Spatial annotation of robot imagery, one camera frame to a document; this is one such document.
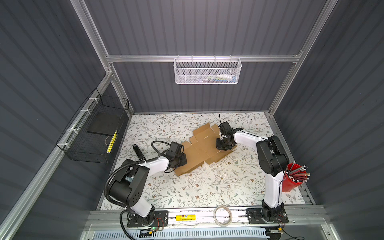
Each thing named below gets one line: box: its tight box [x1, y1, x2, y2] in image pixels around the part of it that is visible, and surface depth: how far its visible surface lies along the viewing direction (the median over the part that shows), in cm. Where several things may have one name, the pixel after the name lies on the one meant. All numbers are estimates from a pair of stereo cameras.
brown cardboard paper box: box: [175, 122, 238, 177], surface depth 102 cm
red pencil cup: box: [282, 163, 308, 193], surface depth 76 cm
